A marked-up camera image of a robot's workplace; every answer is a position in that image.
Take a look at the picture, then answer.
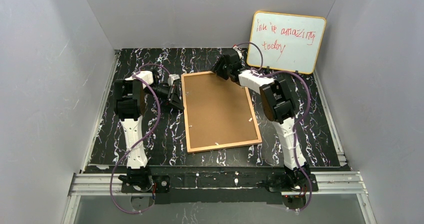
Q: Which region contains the brown cardboard backing board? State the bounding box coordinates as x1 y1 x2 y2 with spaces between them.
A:
183 74 259 150

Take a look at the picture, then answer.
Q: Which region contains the wooden picture frame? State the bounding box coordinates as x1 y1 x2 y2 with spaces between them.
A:
180 70 263 154

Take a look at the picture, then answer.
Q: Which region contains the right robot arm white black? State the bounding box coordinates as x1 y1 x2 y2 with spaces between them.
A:
211 49 306 171

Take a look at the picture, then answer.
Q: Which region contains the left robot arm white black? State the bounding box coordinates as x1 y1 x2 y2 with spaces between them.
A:
113 70 184 170

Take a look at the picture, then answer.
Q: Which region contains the whiteboard with orange rim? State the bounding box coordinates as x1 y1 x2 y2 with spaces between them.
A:
246 11 327 75

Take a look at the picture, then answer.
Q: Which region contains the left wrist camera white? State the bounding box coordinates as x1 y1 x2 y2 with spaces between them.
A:
167 74 181 87

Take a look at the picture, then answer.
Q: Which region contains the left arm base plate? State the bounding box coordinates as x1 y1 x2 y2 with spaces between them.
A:
118 174 170 194

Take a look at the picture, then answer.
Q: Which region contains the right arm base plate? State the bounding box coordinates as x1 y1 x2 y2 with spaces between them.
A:
261 174 319 196

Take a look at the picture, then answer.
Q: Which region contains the aluminium rail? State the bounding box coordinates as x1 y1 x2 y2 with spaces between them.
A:
68 171 368 196

